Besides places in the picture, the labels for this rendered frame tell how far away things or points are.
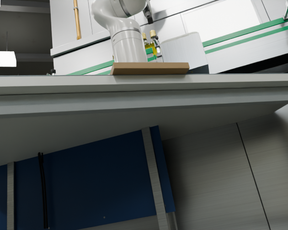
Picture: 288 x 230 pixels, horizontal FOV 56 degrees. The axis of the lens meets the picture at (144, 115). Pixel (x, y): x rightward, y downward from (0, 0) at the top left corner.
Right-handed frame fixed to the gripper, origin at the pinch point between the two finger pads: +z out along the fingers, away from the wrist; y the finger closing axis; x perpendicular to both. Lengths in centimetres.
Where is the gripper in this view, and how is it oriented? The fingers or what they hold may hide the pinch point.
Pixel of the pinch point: (149, 18)
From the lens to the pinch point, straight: 173.6
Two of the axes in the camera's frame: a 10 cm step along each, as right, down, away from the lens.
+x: 9.5, -2.5, -1.9
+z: 1.7, 9.2, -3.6
